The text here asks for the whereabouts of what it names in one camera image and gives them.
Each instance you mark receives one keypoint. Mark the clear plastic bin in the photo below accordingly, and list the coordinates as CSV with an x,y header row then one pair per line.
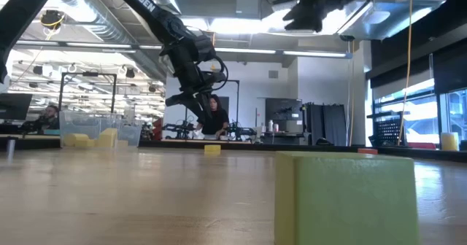
x,y
78,124

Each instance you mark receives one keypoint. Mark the pink bottle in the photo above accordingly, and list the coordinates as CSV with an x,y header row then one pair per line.
x,y
276,127

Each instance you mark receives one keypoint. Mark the black pegboard rack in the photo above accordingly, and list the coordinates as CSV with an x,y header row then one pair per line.
x,y
388,132

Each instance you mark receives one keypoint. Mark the black background robot arm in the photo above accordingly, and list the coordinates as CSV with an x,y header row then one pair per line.
x,y
182,127
241,131

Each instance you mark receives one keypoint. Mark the black aluminium table frame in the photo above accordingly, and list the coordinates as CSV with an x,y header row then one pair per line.
x,y
419,153

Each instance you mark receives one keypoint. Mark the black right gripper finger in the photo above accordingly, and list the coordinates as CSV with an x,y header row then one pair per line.
x,y
299,13
313,24

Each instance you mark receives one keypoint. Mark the black computer monitor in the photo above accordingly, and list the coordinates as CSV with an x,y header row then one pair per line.
x,y
14,106

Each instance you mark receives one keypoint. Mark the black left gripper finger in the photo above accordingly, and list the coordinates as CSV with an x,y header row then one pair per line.
x,y
180,100
204,110

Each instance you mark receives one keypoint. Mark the white bottle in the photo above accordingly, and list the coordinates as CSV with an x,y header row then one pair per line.
x,y
270,125

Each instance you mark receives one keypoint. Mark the person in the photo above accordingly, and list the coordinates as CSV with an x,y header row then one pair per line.
x,y
220,123
51,121

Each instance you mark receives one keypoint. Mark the green cube block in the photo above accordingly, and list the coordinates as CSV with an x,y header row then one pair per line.
x,y
346,201

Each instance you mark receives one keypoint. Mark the yellow arch block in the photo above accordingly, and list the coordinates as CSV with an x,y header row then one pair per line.
x,y
107,137

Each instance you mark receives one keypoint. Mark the black cabinet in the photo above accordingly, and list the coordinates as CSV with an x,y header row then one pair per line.
x,y
288,108

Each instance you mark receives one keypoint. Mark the grey upright post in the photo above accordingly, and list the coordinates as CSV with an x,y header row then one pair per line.
x,y
11,148

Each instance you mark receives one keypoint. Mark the yellow cylinder block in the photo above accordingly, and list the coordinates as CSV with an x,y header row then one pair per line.
x,y
74,140

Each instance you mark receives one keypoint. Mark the silver box ventilation duct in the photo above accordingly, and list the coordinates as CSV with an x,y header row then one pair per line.
x,y
401,15

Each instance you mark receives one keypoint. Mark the yellow long block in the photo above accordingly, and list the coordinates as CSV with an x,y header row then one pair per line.
x,y
212,148

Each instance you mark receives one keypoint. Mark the yellow plank block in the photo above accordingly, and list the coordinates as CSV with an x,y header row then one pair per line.
x,y
123,143

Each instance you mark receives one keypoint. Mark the grey door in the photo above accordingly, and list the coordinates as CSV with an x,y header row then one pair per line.
x,y
225,102

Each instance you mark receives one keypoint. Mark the yellow foam roll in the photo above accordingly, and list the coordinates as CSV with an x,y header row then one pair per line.
x,y
449,141

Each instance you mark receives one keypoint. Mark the grey ceiling box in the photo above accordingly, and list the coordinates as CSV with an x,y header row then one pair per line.
x,y
248,5

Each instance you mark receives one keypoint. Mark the black camera gantry frame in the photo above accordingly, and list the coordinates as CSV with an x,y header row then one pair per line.
x,y
238,92
89,74

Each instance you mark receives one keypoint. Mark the red flat block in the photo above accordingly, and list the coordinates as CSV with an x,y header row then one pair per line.
x,y
367,151

